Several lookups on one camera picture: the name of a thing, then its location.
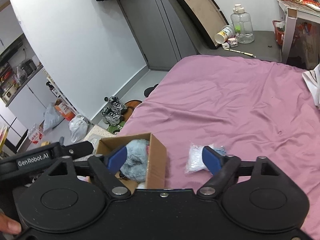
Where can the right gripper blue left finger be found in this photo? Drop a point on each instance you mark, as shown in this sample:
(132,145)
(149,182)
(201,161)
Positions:
(116,159)

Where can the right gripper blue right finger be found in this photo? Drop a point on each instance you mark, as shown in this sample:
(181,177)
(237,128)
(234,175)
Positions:
(213,161)

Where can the clear bag white beads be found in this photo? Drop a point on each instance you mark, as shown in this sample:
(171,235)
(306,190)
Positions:
(195,162)

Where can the grey plush paw slipper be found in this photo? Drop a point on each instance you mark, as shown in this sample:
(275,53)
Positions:
(135,166)

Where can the brown cardboard box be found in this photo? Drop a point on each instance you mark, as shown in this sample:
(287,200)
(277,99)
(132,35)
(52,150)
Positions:
(157,160)

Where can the blue denim pouch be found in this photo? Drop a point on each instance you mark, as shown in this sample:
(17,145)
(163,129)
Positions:
(220,150)

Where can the person's right hand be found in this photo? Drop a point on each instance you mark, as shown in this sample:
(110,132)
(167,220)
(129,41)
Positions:
(8,225)

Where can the grey plastic bag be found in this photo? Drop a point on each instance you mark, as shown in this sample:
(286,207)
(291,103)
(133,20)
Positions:
(52,118)

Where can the grey sneakers pair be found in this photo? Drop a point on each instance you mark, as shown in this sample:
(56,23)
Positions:
(113,112)

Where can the white plastic bag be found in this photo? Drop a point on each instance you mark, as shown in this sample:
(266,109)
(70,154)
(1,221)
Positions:
(78,127)

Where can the orange cardboard box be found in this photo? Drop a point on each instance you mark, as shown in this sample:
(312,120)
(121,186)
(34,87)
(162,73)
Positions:
(64,109)

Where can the pink bed sheet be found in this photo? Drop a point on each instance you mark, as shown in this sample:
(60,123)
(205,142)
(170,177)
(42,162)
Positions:
(249,107)

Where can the black slipper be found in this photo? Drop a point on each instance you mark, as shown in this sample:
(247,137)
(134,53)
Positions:
(149,90)

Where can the white crumpled cloth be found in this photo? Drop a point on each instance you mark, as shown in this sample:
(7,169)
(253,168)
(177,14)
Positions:
(312,81)

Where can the white paper cup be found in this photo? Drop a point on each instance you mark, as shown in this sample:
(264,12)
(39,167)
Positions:
(226,33)

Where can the clear plastic water jug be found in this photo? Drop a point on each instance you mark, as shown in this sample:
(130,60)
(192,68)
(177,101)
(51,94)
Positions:
(242,24)

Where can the black framed cardboard tray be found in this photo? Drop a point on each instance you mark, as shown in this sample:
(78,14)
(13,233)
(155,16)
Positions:
(207,18)

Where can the red basket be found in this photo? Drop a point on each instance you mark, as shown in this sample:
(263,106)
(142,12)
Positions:
(278,32)

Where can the grey door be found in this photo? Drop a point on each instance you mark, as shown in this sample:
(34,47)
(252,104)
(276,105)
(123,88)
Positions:
(158,31)

